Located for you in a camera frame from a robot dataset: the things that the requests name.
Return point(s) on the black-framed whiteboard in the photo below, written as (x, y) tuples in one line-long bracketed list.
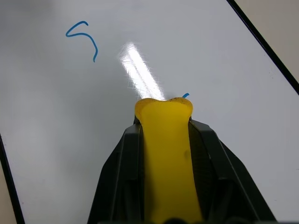
[(70, 112)]

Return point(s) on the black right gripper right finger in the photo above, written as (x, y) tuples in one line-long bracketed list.
[(224, 177)]

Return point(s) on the yellow sponge eraser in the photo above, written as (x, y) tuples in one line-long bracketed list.
[(168, 163)]

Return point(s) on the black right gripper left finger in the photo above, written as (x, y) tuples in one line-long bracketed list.
[(121, 177)]

